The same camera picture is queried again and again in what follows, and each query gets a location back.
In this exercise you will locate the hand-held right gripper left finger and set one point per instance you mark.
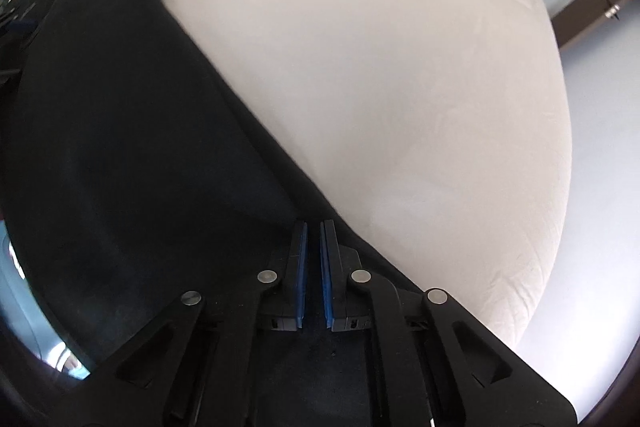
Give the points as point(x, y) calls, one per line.
point(300, 267)

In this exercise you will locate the bed with white sheet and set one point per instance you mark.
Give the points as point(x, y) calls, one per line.
point(375, 82)

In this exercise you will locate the dark brown door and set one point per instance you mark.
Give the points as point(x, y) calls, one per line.
point(590, 7)

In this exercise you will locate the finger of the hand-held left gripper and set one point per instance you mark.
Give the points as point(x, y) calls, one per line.
point(22, 25)

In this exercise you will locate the black denim pants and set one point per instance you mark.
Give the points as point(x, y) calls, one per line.
point(125, 132)

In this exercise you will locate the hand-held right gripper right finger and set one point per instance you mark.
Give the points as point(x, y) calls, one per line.
point(327, 277)

